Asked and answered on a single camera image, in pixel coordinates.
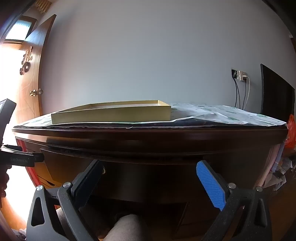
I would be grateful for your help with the orange plastic bag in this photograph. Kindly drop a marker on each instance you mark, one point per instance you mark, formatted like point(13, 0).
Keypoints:
point(291, 132)

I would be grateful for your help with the brass door knob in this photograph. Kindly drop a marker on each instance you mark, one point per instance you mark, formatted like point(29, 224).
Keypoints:
point(33, 93)

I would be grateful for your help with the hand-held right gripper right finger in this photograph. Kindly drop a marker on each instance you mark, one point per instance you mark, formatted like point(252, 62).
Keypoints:
point(210, 185)

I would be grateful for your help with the shallow cardboard tray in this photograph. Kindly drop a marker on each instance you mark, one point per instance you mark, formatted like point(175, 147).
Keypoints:
point(111, 117)

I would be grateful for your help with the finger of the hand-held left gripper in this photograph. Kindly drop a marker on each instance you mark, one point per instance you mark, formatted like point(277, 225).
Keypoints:
point(20, 158)

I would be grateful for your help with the brass door latch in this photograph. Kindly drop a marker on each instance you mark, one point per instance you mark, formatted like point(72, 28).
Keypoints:
point(41, 91)

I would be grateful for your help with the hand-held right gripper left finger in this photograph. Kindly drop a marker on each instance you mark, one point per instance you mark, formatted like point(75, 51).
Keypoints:
point(89, 178)

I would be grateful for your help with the golden door ornament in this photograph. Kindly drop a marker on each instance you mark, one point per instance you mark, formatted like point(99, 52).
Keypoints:
point(26, 60)

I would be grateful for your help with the yellow curtain valance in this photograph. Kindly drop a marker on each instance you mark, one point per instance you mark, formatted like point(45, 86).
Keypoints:
point(42, 7)

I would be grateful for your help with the black monitor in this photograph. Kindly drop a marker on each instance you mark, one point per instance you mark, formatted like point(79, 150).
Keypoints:
point(275, 92)

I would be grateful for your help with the dark wooden desk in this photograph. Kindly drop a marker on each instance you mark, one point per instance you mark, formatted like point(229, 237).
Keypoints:
point(150, 139)

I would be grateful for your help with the brown wooden door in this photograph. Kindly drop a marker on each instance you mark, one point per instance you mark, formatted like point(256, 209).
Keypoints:
point(34, 69)

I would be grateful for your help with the cloud print tablecloth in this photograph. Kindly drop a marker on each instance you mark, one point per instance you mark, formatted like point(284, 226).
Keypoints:
point(219, 113)

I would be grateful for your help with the person's grey trouser leg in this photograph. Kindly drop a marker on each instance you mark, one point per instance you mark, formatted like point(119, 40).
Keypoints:
point(127, 228)

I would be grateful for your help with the person's left hand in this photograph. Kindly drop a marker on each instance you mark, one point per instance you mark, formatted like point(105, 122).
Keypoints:
point(3, 182)

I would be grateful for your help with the transom window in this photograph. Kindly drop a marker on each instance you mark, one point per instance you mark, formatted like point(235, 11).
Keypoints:
point(20, 30)

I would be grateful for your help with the black wall socket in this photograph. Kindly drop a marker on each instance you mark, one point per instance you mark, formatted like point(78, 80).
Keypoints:
point(234, 73)

